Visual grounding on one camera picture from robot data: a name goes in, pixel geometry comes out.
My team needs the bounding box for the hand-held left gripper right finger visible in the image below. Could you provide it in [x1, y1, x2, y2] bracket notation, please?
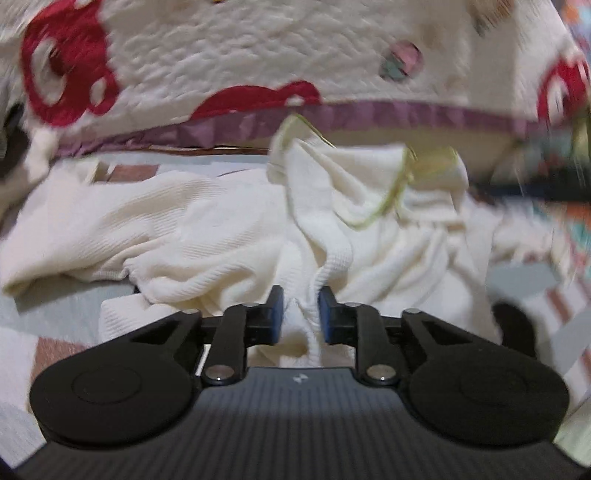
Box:
[318, 285, 472, 387]

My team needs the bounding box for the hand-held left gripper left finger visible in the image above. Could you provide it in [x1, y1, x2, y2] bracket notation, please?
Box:
[131, 285, 284, 387]

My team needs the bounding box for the cream knit garment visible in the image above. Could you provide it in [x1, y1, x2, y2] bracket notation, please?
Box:
[2, 113, 504, 370]

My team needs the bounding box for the checked bed sheet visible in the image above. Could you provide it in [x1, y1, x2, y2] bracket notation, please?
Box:
[0, 157, 591, 467]

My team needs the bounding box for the floral quilt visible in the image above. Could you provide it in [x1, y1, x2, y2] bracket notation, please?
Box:
[540, 0, 591, 287]

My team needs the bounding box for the white quilt with red print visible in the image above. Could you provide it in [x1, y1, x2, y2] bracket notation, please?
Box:
[0, 0, 591, 217]

